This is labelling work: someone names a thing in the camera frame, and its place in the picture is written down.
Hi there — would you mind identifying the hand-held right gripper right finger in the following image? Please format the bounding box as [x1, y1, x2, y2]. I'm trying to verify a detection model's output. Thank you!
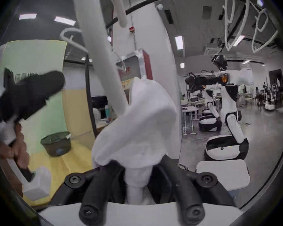
[147, 156, 236, 225]

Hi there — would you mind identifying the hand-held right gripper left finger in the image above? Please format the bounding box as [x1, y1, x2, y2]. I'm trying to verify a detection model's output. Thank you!
[50, 160, 127, 225]

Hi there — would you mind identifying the group of robots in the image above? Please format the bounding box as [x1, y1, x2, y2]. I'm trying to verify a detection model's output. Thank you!
[256, 78, 283, 112]

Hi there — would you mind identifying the black clothes rack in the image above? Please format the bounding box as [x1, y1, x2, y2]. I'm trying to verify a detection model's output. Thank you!
[85, 0, 283, 139]

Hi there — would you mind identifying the tall white humanoid robot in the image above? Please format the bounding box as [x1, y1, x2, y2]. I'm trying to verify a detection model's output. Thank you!
[184, 55, 254, 161]

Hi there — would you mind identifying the red framed sign board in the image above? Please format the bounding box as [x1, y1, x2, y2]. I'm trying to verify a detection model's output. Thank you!
[117, 48, 154, 89]

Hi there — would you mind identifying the thin white wire hanger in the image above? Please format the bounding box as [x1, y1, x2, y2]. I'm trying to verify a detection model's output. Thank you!
[60, 27, 89, 54]
[251, 7, 279, 54]
[209, 0, 251, 52]

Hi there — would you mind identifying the white rounded table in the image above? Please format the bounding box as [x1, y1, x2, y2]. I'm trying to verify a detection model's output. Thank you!
[195, 160, 251, 191]

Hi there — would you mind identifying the thick white clothes hanger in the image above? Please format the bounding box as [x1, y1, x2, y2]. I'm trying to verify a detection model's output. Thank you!
[74, 0, 130, 113]

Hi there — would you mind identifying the white cloth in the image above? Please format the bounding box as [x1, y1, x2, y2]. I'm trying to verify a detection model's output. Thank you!
[92, 75, 179, 205]

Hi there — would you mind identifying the person's left hand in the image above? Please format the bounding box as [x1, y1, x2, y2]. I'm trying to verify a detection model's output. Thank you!
[0, 123, 30, 171]

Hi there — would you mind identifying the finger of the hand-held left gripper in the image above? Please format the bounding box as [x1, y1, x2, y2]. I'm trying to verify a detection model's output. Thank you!
[0, 71, 65, 123]

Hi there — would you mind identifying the dark green basket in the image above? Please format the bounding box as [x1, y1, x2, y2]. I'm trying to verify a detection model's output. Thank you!
[40, 131, 72, 157]

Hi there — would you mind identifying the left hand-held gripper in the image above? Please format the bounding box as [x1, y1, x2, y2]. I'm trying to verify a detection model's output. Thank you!
[0, 68, 51, 201]

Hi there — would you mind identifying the white metal frame table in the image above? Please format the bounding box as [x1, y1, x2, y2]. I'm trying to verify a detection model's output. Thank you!
[181, 106, 199, 135]

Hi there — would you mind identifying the desk with bottles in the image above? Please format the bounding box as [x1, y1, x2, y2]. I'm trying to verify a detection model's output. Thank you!
[92, 95, 114, 132]

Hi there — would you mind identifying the small white wheeled robot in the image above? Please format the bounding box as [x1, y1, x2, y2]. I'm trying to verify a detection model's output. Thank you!
[198, 89, 222, 132]

